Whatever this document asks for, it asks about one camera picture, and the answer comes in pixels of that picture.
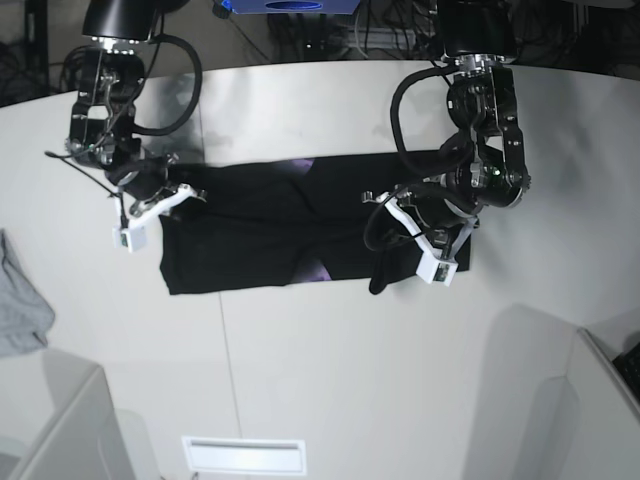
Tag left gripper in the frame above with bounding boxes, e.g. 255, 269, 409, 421
361, 180, 485, 235

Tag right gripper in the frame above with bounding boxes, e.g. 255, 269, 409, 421
104, 152, 207, 202

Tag black T-shirt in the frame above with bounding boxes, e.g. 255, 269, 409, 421
158, 152, 474, 296

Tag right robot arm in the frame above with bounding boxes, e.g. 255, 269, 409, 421
66, 1, 203, 202

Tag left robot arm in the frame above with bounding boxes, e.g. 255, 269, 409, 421
389, 1, 531, 217

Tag blue box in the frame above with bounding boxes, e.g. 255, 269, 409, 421
220, 0, 360, 15

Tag grey cloth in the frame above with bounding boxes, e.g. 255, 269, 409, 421
1, 229, 55, 358

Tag white slotted plate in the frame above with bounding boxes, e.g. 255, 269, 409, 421
182, 436, 308, 476

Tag black keyboard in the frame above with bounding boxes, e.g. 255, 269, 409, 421
613, 345, 640, 401

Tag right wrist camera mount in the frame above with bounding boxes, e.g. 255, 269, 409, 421
112, 183, 195, 253

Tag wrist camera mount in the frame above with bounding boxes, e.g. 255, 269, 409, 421
363, 189, 479, 286
112, 183, 195, 253

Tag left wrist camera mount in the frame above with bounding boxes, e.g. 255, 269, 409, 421
363, 189, 479, 286

